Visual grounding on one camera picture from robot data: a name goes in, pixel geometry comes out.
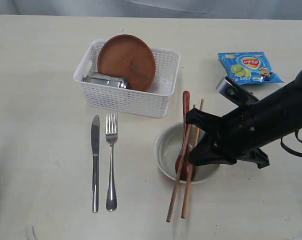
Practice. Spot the white bowl with black pattern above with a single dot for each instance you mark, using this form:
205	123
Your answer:
166	150

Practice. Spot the silver table knife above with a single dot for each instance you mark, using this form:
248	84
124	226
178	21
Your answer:
95	146

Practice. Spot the brown wooden chopstick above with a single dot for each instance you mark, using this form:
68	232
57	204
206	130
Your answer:
190	169
180	161

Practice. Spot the silver metal fork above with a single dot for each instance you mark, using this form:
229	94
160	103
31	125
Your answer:
111	138

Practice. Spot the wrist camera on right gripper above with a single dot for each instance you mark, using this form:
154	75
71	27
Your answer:
235	93

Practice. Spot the silver metal cup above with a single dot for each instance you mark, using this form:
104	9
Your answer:
105	80

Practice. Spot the brown round plate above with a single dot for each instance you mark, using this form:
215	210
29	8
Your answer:
129	57

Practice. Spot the white perforated plastic basket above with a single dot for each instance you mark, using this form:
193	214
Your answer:
152	103

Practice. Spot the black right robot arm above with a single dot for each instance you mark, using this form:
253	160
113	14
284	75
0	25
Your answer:
280	113

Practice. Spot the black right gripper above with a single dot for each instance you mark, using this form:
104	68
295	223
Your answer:
229	138

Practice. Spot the blue chips bag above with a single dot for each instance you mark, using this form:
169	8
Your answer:
248	67

